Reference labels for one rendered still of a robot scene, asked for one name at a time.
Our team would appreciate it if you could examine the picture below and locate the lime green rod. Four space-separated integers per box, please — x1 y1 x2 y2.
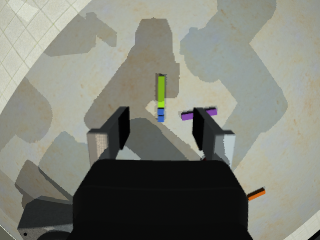
158 76 165 107

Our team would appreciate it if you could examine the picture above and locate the purple rod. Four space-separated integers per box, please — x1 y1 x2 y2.
181 108 217 121

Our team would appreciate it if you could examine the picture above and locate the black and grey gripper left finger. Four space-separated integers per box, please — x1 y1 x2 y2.
87 107 130 167

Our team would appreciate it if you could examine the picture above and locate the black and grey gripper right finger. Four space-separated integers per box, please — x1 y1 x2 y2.
192 107 236 169

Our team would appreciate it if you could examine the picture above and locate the orange rod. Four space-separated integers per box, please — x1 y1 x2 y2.
247 188 265 201

